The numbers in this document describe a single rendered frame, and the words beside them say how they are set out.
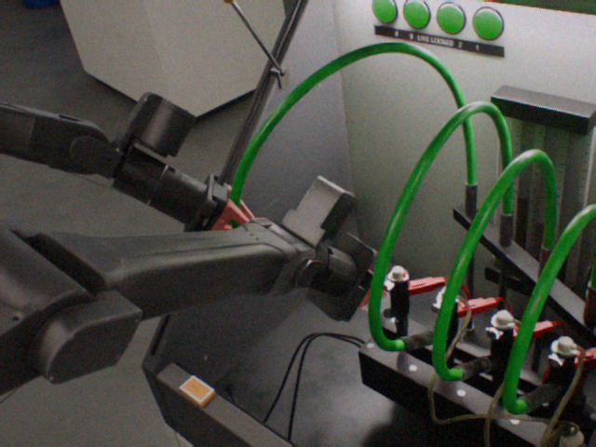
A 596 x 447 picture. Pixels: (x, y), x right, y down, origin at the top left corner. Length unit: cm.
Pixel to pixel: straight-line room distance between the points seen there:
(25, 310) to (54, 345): 2
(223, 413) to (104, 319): 68
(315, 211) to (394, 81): 46
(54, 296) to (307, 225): 43
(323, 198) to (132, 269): 35
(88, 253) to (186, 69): 337
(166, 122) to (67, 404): 180
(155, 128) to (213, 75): 307
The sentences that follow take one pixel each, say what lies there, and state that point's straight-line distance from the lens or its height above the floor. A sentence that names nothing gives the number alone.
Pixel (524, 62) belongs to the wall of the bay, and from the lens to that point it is 102.
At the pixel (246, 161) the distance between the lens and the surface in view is 81.
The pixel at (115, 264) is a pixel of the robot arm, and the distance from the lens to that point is 43.
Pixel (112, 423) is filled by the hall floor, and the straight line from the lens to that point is 239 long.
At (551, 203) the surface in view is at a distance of 88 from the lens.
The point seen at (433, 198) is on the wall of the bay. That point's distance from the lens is 123.
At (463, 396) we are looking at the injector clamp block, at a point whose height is 98.
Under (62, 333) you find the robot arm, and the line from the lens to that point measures 36.
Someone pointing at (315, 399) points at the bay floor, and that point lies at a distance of 118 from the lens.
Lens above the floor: 175
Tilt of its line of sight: 36 degrees down
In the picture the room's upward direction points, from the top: 10 degrees counter-clockwise
